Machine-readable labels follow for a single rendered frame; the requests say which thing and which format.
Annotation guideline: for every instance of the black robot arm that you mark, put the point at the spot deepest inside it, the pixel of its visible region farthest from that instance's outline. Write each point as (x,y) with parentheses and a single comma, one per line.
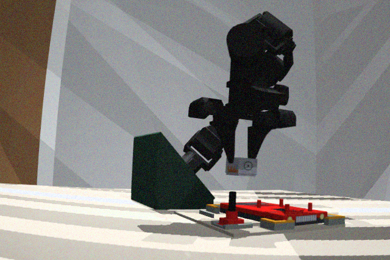
(247,43)

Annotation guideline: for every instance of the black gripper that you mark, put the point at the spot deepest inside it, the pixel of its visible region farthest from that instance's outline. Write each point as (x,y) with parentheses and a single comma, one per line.
(223,117)

